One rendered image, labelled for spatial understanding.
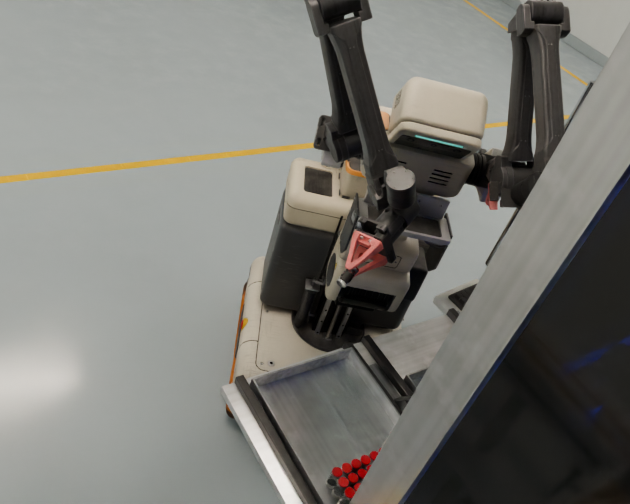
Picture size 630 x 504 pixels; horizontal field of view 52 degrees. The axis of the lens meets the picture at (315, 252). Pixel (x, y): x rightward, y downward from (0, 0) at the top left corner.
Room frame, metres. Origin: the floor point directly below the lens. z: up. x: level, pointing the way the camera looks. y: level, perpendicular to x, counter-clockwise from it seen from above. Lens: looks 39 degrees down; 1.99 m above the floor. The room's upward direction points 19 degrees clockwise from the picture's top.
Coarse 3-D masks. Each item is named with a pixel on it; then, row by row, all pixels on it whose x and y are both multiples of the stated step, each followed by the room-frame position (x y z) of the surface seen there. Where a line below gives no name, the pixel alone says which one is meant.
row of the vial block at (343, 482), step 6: (366, 468) 0.74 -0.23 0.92; (354, 474) 0.71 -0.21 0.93; (360, 474) 0.72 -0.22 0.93; (342, 480) 0.69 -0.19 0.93; (348, 480) 0.70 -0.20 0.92; (354, 480) 0.70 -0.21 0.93; (360, 480) 0.71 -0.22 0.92; (336, 486) 0.69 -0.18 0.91; (342, 486) 0.68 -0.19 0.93; (348, 486) 0.70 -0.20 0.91; (336, 492) 0.68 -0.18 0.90; (342, 492) 0.68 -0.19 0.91; (336, 498) 0.68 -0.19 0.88
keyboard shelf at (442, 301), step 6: (468, 282) 1.56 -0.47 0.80; (474, 282) 1.56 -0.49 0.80; (456, 288) 1.51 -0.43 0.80; (462, 288) 1.52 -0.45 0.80; (444, 294) 1.46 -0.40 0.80; (450, 294) 1.47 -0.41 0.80; (438, 300) 1.43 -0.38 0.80; (444, 300) 1.44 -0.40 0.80; (450, 300) 1.45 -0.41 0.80; (438, 306) 1.43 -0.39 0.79; (444, 306) 1.42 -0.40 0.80; (450, 306) 1.42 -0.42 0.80; (456, 306) 1.43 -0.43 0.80; (444, 312) 1.41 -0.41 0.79
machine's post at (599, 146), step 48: (624, 48) 0.54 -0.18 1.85; (624, 96) 0.52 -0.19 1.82; (576, 144) 0.53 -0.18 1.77; (624, 144) 0.51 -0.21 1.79; (576, 192) 0.52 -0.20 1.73; (528, 240) 0.53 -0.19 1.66; (576, 240) 0.50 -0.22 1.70; (480, 288) 0.54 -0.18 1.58; (528, 288) 0.51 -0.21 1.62; (480, 336) 0.52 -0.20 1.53; (432, 384) 0.53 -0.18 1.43; (480, 384) 0.50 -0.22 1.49; (432, 432) 0.51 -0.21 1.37; (384, 480) 0.52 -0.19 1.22
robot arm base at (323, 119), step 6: (318, 120) 1.48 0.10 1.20; (324, 120) 1.48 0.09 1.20; (330, 120) 1.48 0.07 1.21; (318, 126) 1.46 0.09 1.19; (324, 126) 1.46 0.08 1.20; (318, 132) 1.45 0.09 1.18; (324, 132) 1.45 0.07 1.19; (318, 138) 1.45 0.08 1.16; (324, 138) 1.42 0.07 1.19; (318, 144) 1.45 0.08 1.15; (324, 144) 1.44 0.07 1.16; (324, 150) 1.44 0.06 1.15; (354, 156) 1.45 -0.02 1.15
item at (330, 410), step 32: (352, 352) 1.03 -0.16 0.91; (256, 384) 0.85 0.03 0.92; (288, 384) 0.90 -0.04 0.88; (320, 384) 0.93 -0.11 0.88; (352, 384) 0.96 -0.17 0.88; (288, 416) 0.82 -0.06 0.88; (320, 416) 0.85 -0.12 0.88; (352, 416) 0.88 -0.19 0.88; (384, 416) 0.91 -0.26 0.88; (288, 448) 0.74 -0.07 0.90; (320, 448) 0.78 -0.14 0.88; (352, 448) 0.80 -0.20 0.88; (320, 480) 0.71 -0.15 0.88
